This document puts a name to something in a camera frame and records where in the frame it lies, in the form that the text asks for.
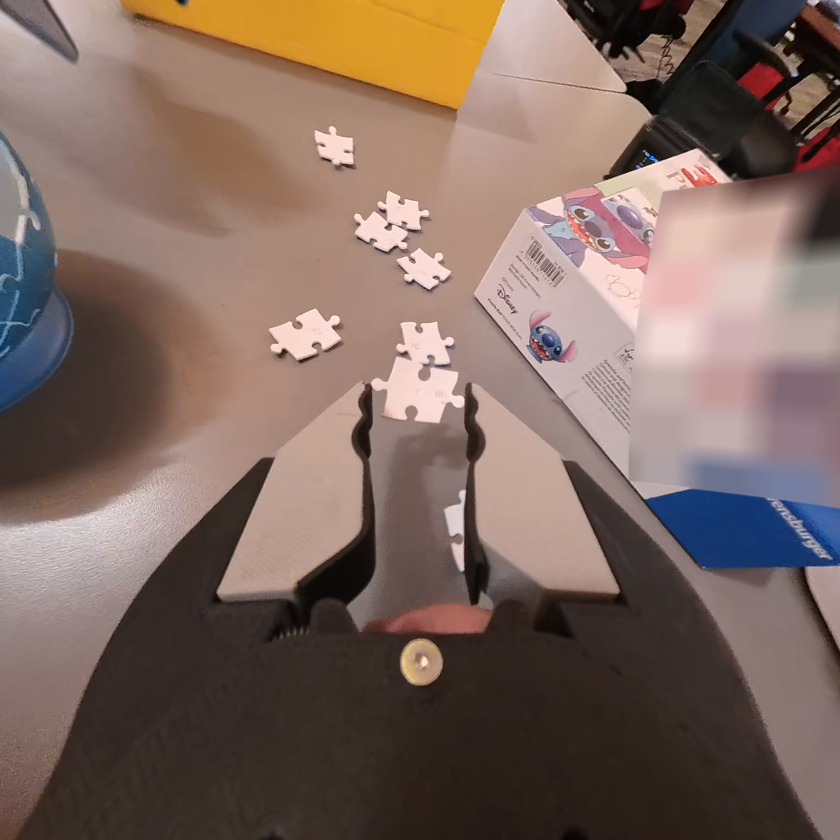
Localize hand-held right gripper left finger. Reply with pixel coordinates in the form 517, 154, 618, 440
215, 381, 378, 605

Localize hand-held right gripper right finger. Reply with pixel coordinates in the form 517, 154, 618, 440
463, 382, 622, 606

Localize blue puzzle ball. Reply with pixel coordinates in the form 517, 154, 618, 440
0, 131, 74, 414

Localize curved white puzzle piece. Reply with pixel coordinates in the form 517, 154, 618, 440
371, 356, 466, 424

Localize white puzzle pieces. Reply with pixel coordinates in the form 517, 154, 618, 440
268, 126, 468, 573

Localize black electronic device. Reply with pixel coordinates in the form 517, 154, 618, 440
609, 118, 680, 179

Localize black office chair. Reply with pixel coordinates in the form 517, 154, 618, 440
656, 60, 798, 178

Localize white cartoon print puzzle box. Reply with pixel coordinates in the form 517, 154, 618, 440
474, 150, 840, 569

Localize yellow box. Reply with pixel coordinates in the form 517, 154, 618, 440
121, 0, 506, 110

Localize dark grey flat object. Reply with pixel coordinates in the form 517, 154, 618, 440
0, 0, 80, 64

